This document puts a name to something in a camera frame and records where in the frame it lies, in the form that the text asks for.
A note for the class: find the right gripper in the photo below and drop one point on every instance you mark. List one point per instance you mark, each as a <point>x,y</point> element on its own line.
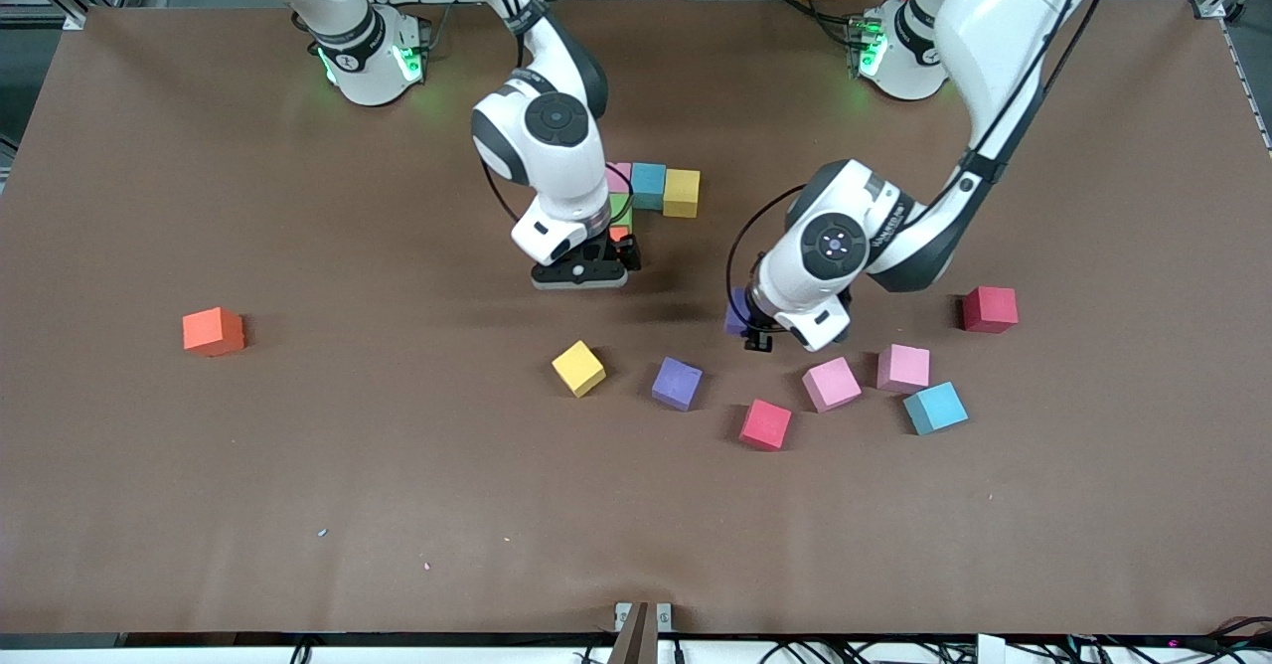
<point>623,246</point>

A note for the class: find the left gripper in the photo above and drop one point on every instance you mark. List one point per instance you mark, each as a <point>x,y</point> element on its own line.
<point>757,334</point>

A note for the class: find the orange foam cube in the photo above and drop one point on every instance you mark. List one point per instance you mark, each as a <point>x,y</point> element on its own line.
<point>212,333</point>
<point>619,234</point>

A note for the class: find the purple foam cube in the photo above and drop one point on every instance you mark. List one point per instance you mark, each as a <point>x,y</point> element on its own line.
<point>735,311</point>
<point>677,384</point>

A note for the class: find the green foam cube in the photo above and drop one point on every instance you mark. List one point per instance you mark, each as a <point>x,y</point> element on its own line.
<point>622,212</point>

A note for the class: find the cyan foam cube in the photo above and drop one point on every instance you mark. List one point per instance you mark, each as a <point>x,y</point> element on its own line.
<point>935,409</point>
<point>648,187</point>

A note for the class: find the pink foam cube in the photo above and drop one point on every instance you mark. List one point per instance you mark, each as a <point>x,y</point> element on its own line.
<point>903,368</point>
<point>620,177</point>
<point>832,385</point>

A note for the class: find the yellow foam cube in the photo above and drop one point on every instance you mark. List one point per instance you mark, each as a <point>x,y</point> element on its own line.
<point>682,194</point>
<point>578,369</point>

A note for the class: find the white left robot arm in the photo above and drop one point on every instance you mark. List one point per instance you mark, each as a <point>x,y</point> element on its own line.
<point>1004,28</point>

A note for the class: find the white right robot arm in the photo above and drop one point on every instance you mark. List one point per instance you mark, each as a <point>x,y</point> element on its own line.
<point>556,172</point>

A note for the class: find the red foam cube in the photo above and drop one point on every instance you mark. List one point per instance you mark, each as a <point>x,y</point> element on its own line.
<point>990,309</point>
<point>765,425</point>

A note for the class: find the small white box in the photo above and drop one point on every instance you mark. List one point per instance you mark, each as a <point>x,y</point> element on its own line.
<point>991,649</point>

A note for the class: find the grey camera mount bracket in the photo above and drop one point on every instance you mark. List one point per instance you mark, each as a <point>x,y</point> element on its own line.
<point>636,634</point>

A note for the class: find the aluminium table edge rail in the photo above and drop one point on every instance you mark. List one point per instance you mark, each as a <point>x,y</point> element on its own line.
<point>1247,82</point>

